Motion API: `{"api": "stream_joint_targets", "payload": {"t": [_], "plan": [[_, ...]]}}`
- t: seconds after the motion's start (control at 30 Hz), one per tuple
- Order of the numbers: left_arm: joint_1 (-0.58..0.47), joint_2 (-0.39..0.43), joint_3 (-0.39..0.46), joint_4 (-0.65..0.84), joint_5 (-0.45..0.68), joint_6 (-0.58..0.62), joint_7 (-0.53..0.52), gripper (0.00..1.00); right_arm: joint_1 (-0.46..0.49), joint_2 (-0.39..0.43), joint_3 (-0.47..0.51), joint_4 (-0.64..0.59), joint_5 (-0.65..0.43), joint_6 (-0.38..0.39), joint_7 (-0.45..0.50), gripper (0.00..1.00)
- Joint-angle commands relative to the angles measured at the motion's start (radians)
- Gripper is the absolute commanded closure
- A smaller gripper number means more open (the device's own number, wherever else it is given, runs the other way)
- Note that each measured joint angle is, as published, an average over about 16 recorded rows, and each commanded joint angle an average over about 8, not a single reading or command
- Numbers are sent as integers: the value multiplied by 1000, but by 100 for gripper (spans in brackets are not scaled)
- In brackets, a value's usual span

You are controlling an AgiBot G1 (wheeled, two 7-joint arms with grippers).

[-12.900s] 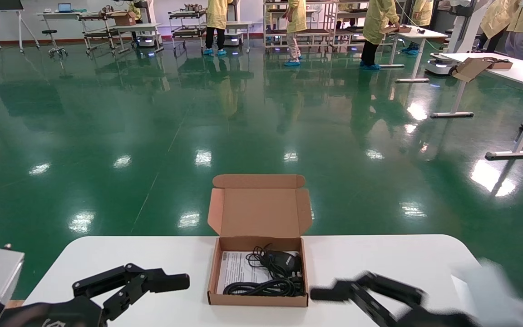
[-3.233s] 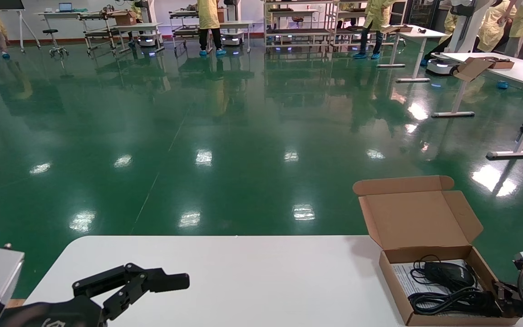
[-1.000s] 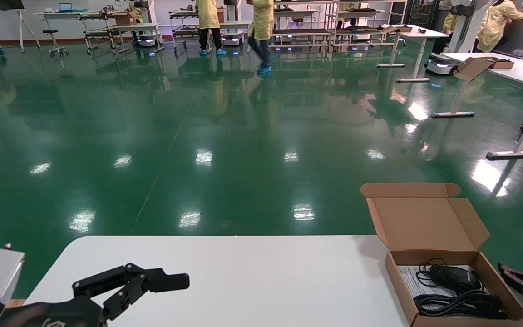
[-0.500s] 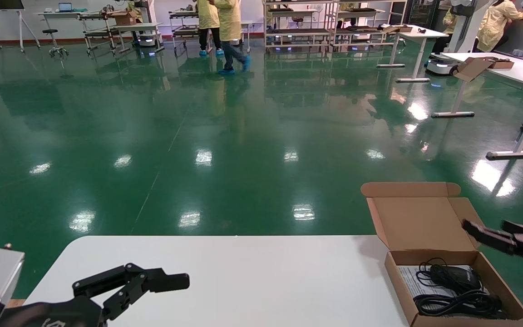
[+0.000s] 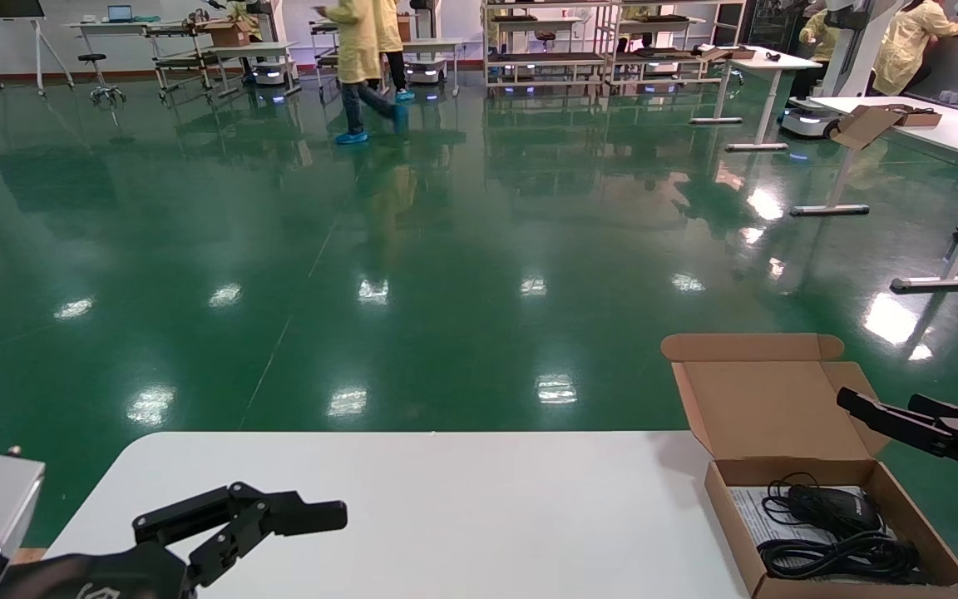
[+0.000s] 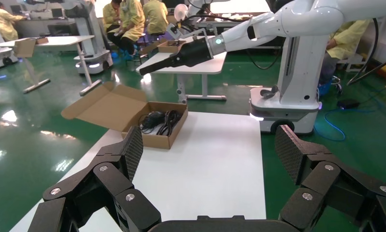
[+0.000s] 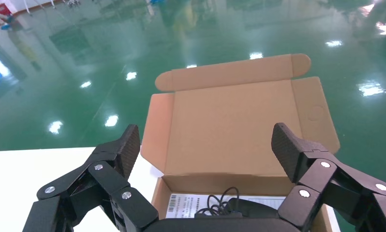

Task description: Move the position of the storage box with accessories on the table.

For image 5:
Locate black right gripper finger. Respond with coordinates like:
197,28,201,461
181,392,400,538
909,394,958,426
837,387,958,458

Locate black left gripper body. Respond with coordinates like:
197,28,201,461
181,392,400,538
0,543,197,599

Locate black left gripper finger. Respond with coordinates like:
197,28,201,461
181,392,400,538
132,482,348,547
186,499,348,592

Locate brown cardboard storage box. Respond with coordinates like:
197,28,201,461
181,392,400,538
660,333,958,599

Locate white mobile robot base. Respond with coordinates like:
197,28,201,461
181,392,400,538
248,60,290,105
407,57,448,88

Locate open cardboard box with flap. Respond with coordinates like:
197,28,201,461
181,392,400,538
830,103,944,151

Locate flat cardboard box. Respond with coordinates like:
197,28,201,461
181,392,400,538
698,43,758,63

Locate white paper instruction sheet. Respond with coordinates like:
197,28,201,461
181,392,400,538
728,485,896,575

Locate tall white robot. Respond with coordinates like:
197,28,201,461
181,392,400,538
781,0,900,138

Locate white desk with metal legs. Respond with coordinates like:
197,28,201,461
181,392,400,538
689,46,825,153

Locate person yellow coat dark trousers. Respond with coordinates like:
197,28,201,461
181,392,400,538
788,8,839,101

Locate metal trolley cart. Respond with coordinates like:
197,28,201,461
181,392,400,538
309,18,373,102
145,21,220,102

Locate black stool with chrome base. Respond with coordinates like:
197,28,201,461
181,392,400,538
77,53,127,107

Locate small white table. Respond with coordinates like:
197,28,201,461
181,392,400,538
402,37,467,98
210,42,303,99

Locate brown cardboard carton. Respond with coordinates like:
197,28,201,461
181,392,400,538
205,20,253,47

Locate person yellow coat blue jeans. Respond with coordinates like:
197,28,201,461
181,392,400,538
315,0,410,146

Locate grey desk with laptop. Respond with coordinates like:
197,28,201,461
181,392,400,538
70,18,165,38

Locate tall metal shelving rack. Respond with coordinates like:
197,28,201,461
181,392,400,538
483,0,623,101

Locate person yellow coat black trousers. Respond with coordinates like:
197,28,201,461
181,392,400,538
375,0,412,102

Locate black coiled power cable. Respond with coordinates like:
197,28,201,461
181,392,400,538
758,531,937,585

